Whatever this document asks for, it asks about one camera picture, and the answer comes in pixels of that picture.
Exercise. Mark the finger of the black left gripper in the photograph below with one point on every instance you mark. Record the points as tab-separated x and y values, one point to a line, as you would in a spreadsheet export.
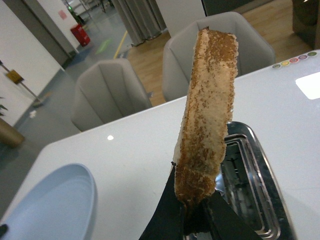
3	229

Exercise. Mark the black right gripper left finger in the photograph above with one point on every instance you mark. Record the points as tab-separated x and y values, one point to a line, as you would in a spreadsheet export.
167	222

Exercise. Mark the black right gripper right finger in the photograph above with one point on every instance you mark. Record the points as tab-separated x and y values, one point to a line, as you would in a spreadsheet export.
223	222

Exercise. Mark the light blue round plate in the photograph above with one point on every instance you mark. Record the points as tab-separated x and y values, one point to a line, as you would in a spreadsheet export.
62	206

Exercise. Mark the slice of brown bread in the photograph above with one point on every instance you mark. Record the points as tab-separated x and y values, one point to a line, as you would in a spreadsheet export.
201	148

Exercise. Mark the cream and chrome toaster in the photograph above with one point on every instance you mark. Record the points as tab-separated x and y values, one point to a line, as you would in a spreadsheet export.
247	184

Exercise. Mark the left grey upholstered chair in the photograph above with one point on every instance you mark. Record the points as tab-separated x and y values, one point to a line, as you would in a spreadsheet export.
107	91

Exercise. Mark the grey upholstered chair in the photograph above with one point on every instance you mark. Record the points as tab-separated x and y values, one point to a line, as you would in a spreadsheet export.
220	37
107	91

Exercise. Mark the yellow sign stand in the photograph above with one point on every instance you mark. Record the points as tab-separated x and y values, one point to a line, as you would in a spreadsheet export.
17	79

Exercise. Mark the right grey upholstered chair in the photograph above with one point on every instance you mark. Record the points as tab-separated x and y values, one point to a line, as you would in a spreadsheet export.
220	37

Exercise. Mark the row of coloured stickers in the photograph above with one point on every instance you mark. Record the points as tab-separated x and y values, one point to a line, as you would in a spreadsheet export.
296	59

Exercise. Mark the beige curtain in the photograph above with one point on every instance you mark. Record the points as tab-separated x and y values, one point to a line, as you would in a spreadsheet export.
141	18

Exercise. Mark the red box on floor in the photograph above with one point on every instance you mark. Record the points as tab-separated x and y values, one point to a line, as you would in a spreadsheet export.
80	34

